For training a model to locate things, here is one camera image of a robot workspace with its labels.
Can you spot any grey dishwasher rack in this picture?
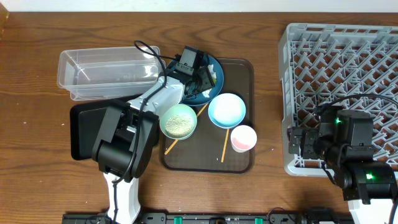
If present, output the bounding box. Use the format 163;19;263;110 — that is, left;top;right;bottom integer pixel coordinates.
278;23;397;177

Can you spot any left wooden chopstick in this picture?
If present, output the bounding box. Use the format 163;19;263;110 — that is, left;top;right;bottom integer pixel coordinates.
164;103;209;155

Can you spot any black plastic bin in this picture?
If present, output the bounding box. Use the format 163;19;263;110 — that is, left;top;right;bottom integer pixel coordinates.
70;100;112;161

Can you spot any brown serving tray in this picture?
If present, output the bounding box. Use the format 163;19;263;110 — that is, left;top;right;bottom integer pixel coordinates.
159;58;254;174

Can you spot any pink plastic cup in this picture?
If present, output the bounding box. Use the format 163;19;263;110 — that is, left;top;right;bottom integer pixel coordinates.
231;125;257;153

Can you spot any wooden chopstick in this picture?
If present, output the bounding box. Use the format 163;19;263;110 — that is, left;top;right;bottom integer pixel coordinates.
164;103;209;155
221;129;229;163

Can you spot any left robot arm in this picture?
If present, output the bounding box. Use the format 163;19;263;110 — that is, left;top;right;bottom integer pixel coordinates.
92;63;208;223

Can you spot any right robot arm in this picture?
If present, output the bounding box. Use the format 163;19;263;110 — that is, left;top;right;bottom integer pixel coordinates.
287;106;397;223

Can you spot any green bowl with rice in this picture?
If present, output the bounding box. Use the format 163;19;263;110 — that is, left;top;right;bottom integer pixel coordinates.
160;104;197;140

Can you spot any right wooden chopstick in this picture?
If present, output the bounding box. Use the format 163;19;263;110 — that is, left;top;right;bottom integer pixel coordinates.
221;129;229;163

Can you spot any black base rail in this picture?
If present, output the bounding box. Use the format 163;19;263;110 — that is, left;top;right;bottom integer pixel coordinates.
61;212;355;224

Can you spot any clear plastic bin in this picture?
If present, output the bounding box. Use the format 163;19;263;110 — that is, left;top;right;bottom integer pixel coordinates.
57;47;162;101

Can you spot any dark blue plate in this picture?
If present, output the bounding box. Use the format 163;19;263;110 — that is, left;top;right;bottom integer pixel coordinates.
165;52;224;106

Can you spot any white napkin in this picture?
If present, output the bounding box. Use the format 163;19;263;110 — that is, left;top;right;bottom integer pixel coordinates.
202;65;216;98

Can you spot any light blue bowl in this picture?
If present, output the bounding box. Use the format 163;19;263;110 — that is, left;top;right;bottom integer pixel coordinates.
208;93;246;129

